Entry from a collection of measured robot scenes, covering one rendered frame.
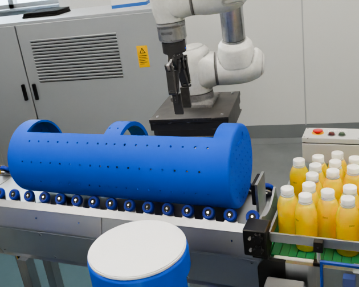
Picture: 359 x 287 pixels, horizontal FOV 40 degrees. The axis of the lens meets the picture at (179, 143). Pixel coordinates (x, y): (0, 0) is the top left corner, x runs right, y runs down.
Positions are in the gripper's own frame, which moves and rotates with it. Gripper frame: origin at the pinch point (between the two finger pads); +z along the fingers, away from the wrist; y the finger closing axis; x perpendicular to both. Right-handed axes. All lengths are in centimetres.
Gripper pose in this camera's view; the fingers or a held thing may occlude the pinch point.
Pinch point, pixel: (182, 102)
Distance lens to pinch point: 161.5
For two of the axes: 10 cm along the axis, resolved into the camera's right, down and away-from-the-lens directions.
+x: 9.1, 0.2, -4.1
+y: -3.8, 3.8, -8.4
